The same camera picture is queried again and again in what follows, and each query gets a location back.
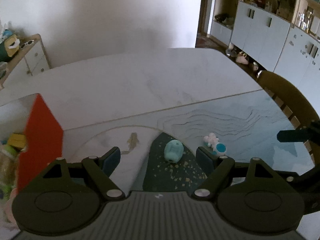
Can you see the red and white storage box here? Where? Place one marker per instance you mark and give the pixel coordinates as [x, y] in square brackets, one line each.
[31, 117]

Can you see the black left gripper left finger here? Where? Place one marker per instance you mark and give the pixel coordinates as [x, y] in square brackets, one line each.
[97, 172]

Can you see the white drawer cabinet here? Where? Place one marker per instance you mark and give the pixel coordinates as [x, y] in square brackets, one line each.
[26, 63]

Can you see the blue patterned table mat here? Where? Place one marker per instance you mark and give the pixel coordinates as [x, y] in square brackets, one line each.
[158, 149]

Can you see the teal toy figure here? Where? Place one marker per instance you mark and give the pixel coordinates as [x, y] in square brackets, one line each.
[173, 151]

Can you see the cork jar with green lid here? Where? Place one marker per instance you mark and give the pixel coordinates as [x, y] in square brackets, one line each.
[8, 164]

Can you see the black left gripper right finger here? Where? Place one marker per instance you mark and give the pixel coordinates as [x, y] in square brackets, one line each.
[218, 171]

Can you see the white sunglasses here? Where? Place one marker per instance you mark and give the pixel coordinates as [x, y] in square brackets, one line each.
[27, 44]

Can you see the green and yellow tissue holder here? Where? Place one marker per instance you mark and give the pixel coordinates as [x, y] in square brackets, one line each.
[9, 48]

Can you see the yellow rectangular box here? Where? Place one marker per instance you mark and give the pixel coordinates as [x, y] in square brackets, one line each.
[18, 141]

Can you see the white and blue axolotl keychain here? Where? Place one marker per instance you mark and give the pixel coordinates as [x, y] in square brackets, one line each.
[213, 142]

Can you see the white wall cupboard unit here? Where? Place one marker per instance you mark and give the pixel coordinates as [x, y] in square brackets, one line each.
[282, 36]

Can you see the wooden chair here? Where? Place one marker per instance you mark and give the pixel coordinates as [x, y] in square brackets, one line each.
[293, 103]

